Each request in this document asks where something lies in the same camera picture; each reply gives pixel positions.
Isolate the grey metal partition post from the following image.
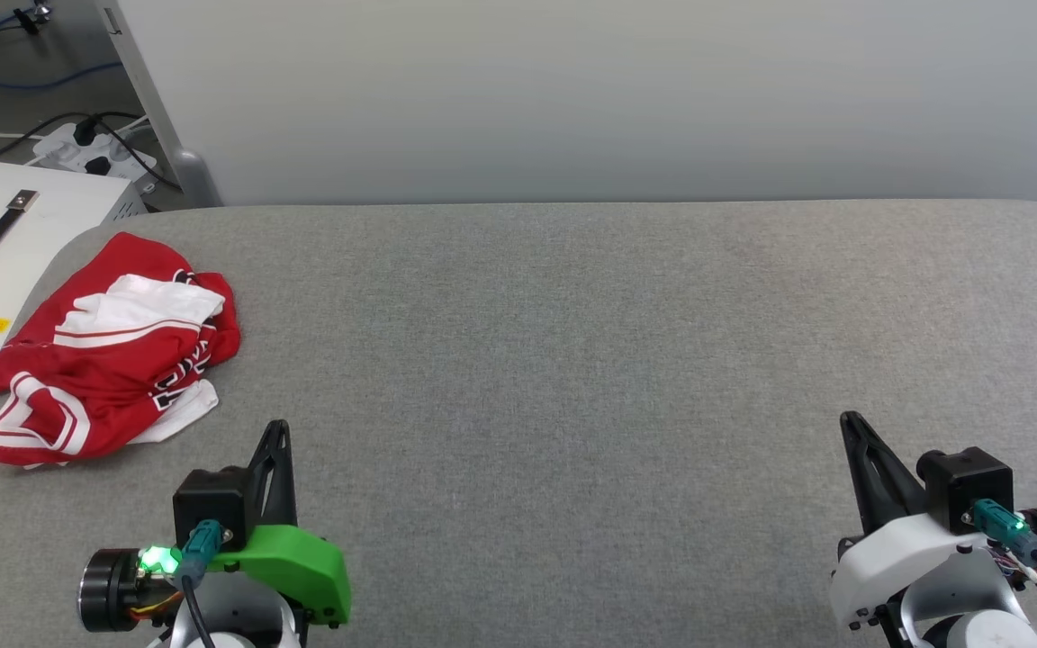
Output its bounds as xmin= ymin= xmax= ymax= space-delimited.
xmin=95 ymin=0 xmax=221 ymax=208

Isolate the white power strip with plugs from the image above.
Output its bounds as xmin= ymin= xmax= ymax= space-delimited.
xmin=32 ymin=119 xmax=159 ymax=194

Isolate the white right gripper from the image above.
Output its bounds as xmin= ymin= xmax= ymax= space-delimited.
xmin=829 ymin=411 xmax=1037 ymax=633

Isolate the white box with black handle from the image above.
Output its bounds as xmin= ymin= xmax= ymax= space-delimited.
xmin=0 ymin=160 xmax=149 ymax=408

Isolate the arm teal-plug black cable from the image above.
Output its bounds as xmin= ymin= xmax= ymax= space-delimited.
xmin=971 ymin=499 xmax=1037 ymax=631
xmin=178 ymin=519 xmax=224 ymax=648

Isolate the blue floor cable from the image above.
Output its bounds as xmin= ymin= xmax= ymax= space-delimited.
xmin=0 ymin=16 xmax=123 ymax=93

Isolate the small black clamp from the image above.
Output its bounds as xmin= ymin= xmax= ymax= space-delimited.
xmin=13 ymin=0 xmax=53 ymax=37

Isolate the red and white jersey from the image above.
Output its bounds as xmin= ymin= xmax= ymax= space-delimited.
xmin=0 ymin=231 xmax=242 ymax=469

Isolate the right arm teal-plug black cable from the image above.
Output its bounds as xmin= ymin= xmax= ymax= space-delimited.
xmin=971 ymin=499 xmax=1037 ymax=631

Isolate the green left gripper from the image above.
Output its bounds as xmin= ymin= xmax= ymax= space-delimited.
xmin=77 ymin=419 xmax=353 ymax=633

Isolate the white partition panel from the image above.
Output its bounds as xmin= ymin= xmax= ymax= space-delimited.
xmin=118 ymin=0 xmax=1037 ymax=206

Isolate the left arm teal-plug black cable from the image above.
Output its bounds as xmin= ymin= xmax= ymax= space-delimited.
xmin=178 ymin=519 xmax=224 ymax=648

